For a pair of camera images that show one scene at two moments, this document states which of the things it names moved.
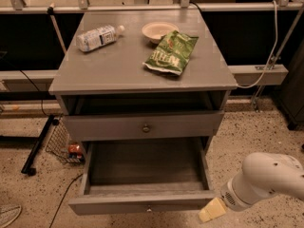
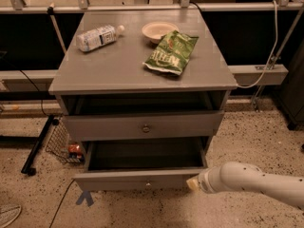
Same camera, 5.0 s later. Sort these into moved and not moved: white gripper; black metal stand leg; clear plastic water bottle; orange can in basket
Moved: white gripper
Not moved: orange can in basket; black metal stand leg; clear plastic water bottle
